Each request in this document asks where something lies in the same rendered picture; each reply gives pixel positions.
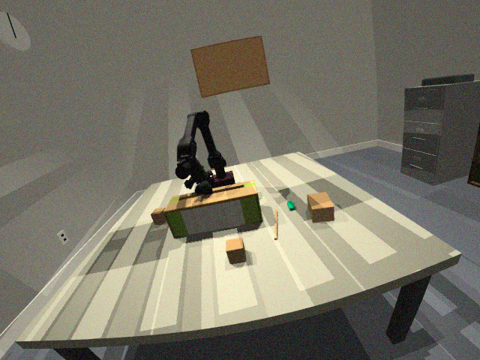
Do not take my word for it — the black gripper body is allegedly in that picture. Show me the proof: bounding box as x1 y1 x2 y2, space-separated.
191 165 213 195

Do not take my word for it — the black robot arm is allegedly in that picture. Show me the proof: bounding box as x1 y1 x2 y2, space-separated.
175 110 227 190

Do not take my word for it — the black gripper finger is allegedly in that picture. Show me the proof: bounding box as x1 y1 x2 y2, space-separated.
207 176 215 188
201 185 213 195

